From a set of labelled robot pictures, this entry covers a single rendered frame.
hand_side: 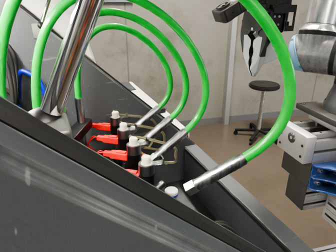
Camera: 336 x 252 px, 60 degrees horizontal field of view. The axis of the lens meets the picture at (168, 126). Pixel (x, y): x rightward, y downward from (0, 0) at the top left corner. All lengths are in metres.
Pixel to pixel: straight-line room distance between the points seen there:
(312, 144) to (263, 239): 0.40
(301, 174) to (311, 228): 1.20
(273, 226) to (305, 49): 0.60
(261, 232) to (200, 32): 2.82
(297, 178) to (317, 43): 0.43
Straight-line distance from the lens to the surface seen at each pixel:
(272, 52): 0.70
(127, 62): 3.16
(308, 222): 2.27
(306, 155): 0.97
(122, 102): 0.78
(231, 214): 0.74
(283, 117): 0.40
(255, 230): 0.67
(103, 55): 3.12
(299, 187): 1.07
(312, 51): 1.04
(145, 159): 0.49
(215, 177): 0.41
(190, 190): 0.42
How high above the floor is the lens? 1.35
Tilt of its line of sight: 23 degrees down
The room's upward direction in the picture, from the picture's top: straight up
